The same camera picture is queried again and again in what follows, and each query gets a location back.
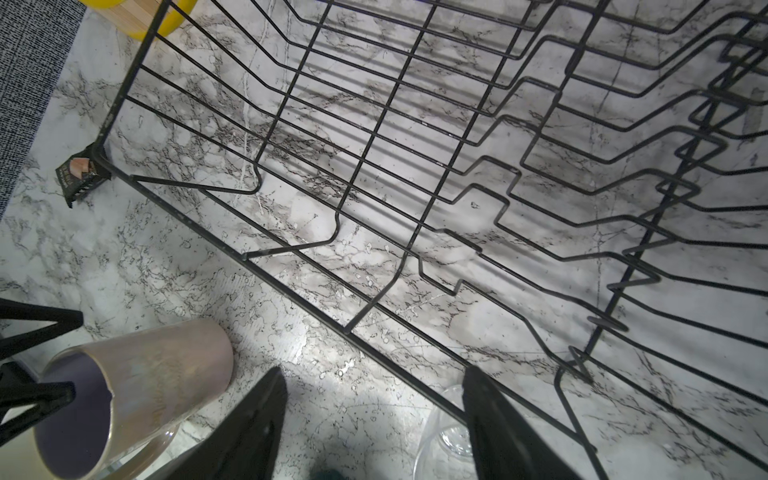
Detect small brown black packet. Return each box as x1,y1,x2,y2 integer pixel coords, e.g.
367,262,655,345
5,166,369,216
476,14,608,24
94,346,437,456
55,143,112,208

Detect clear glass cup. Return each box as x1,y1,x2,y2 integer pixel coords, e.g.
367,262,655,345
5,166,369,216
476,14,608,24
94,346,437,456
413,408,477,480

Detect pink iridescent mug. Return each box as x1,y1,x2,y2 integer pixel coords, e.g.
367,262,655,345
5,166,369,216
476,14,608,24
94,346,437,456
33,319,234,479

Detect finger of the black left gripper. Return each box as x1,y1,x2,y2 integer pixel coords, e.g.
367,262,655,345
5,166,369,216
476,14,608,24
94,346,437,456
1,362,76,446
0,298,85,361

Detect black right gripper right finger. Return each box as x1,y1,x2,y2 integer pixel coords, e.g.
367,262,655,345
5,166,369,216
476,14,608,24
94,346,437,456
462,366,578,479

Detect black wire dish rack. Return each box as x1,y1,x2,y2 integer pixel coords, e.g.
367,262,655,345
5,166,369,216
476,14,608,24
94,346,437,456
94,1,767,479

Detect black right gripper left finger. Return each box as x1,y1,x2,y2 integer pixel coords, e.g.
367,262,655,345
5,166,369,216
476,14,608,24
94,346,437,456
150,366,288,479

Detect yellow bamboo steamer basket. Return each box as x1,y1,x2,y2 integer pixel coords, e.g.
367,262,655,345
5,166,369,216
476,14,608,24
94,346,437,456
80,0,197,41

